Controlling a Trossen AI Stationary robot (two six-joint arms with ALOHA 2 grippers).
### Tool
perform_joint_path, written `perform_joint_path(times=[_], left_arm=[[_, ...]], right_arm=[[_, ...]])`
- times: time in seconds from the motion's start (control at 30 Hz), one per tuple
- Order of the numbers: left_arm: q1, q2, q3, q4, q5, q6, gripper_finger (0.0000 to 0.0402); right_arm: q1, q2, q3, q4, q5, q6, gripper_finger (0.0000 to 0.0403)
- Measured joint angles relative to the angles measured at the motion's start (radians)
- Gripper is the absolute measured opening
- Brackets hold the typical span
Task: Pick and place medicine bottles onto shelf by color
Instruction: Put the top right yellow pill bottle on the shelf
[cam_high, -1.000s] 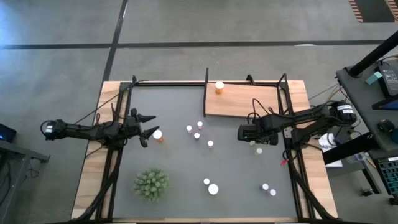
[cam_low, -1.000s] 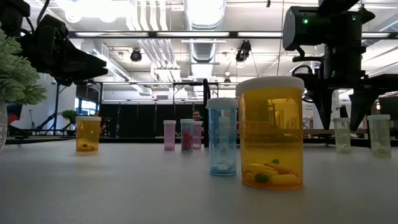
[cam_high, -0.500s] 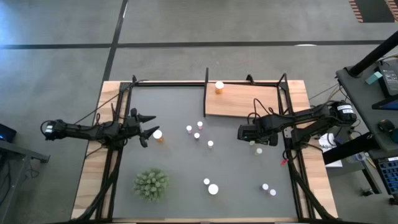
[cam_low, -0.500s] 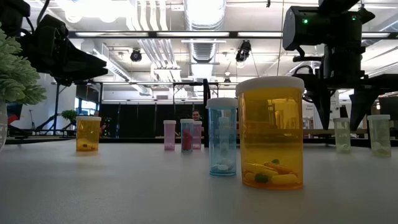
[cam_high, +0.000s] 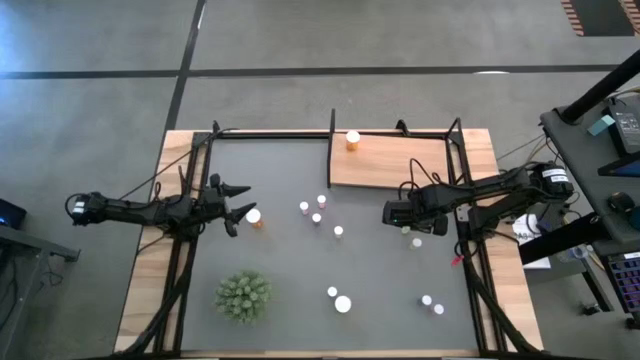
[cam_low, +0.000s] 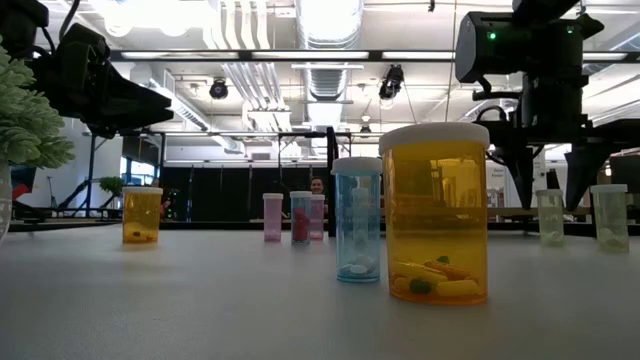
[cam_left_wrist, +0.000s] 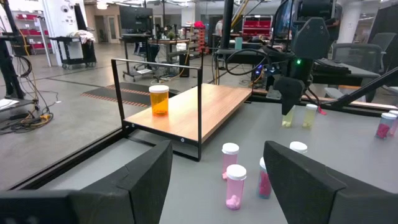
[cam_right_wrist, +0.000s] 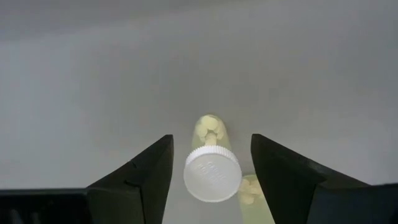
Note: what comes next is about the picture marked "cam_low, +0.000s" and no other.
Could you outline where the dark monitor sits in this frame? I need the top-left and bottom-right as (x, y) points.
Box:
(608, 149), (640, 194)

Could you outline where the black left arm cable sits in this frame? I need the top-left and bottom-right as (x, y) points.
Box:
(57, 0), (82, 44)

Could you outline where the black partition wall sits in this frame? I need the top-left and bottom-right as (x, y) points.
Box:
(162, 164), (331, 222)

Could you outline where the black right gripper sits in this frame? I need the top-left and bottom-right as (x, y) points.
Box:
(474, 74), (640, 212)

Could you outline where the artificial green potted plant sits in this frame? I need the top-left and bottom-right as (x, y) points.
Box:
(0, 37), (76, 246)

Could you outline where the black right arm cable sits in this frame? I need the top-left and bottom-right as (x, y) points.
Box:
(474, 104), (511, 124)

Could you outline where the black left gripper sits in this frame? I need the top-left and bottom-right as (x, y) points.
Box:
(32, 23), (175, 137)

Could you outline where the black ceiling spotlight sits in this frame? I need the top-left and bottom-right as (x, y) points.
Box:
(208, 78), (230, 101)

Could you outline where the silver ventilation duct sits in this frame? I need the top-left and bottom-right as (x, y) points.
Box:
(294, 0), (365, 101)

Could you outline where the small pink pill bottle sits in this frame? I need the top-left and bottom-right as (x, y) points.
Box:
(262, 192), (284, 243)
(309, 194), (326, 241)

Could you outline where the blue bottle with white pills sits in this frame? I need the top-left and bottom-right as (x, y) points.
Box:
(330, 156), (384, 284)

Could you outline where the blue bottle with red pills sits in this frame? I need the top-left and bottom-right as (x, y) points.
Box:
(289, 190), (313, 246)

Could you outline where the background potted plant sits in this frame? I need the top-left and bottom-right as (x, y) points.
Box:
(98, 175), (125, 209)

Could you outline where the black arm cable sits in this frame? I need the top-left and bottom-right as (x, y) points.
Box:
(57, 0), (82, 44)
(474, 104), (511, 124)

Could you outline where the black overhead crossbar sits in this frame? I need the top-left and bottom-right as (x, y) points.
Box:
(108, 48), (640, 63)

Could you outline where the large orange pill bottle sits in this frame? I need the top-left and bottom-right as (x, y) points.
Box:
(122, 186), (164, 245)
(378, 122), (491, 306)

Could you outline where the black overhead camera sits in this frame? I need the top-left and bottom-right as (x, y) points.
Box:
(378, 63), (405, 101)

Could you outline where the wooden shelf board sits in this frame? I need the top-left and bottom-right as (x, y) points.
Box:
(333, 206), (592, 218)

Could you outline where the black shelf post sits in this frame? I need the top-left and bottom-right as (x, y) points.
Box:
(325, 125), (342, 239)

